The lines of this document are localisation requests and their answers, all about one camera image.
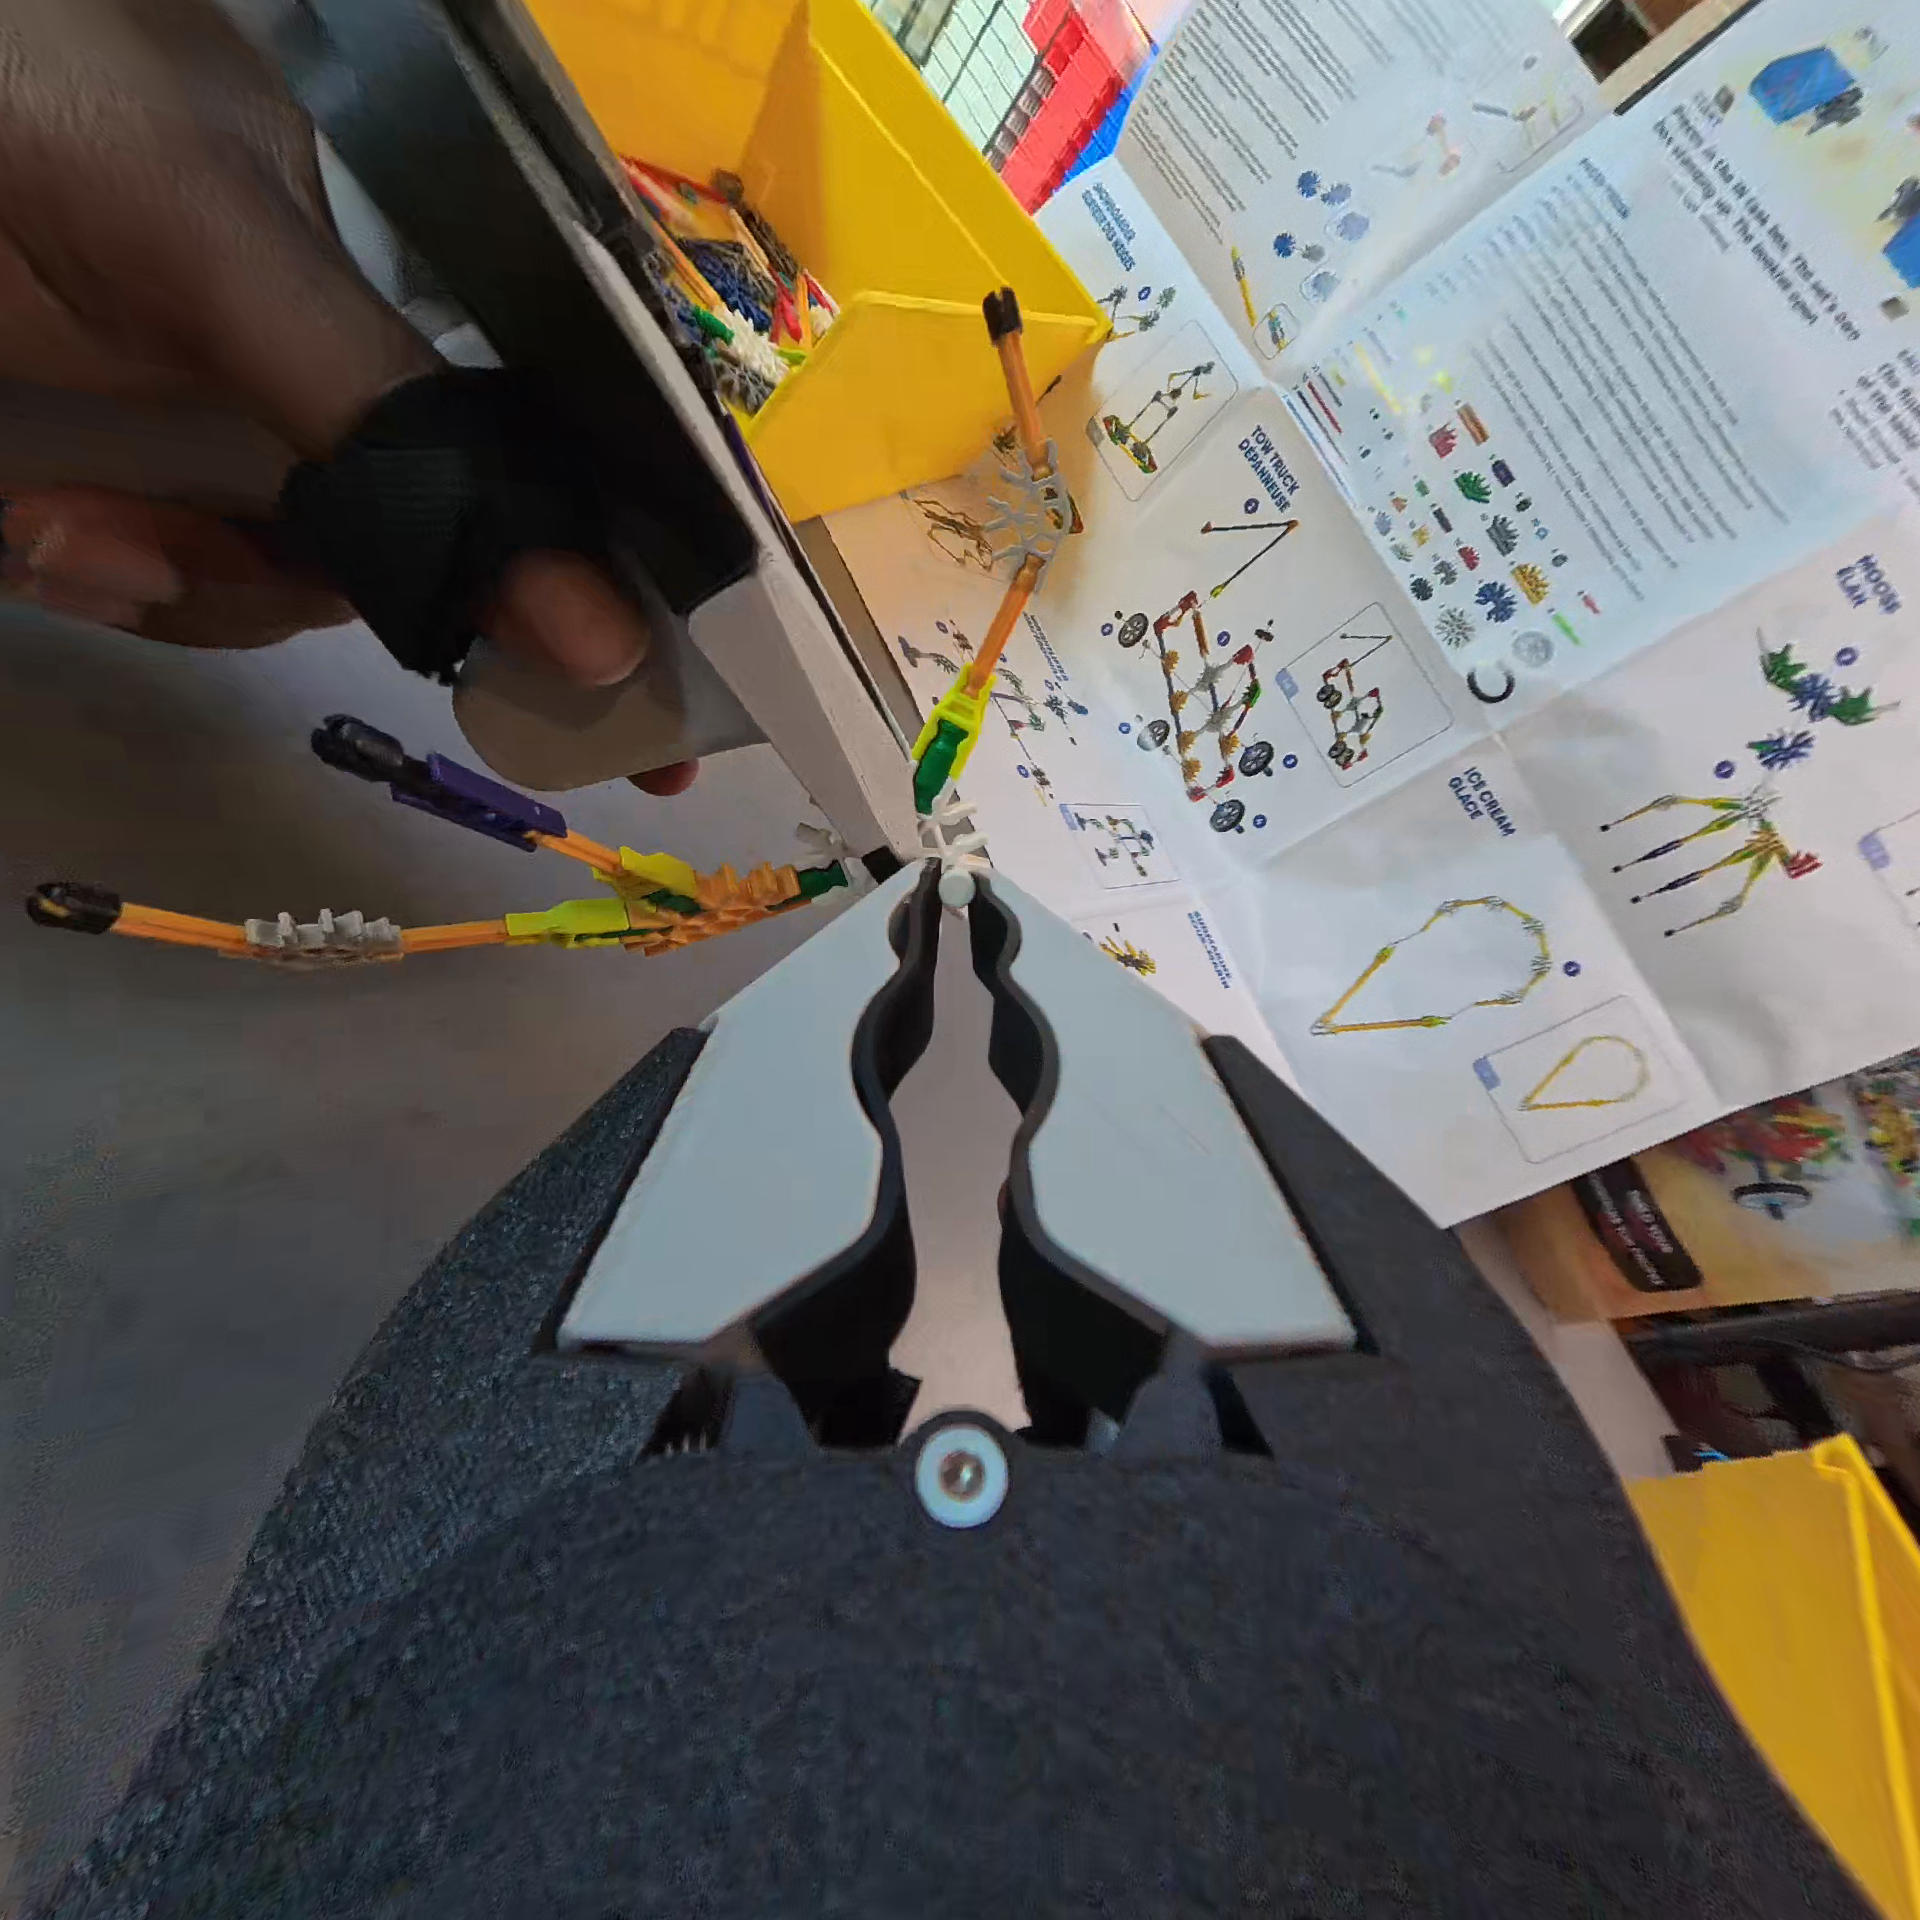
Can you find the yellow plastic bin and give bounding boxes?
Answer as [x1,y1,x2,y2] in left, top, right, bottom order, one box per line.
[1625,1429,1920,1920]
[520,0,1115,521]

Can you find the red plastic crates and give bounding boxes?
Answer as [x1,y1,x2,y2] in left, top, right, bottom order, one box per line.
[999,0,1158,208]

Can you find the toy construction model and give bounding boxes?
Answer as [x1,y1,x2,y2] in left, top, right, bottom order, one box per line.
[23,290,1083,974]

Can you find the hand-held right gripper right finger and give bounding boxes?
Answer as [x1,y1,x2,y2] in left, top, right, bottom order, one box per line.
[966,877,1359,1375]

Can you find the blue plastic crates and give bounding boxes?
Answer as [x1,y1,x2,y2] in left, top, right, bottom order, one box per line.
[1082,64,1166,168]

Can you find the grey desk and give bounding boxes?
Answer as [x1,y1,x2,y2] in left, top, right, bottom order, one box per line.
[0,516,1674,1920]

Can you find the pile of toy pieces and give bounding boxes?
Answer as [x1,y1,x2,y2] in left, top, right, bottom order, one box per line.
[619,161,843,418]

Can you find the toy instruction sheet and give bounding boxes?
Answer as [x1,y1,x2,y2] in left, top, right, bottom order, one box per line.
[821,0,1920,1232]

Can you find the gridded glass window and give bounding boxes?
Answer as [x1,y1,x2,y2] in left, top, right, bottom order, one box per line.
[868,0,1050,151]

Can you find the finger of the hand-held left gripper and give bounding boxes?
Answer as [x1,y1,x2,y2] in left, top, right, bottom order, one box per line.
[569,222,928,862]

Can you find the colourful toy set box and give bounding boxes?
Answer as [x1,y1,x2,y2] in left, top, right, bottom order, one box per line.
[1499,1052,1920,1323]

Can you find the person's left hand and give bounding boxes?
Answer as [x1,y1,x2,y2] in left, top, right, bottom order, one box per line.
[0,0,706,803]

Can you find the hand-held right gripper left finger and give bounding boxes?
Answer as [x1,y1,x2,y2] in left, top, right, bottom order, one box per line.
[557,870,936,1360]

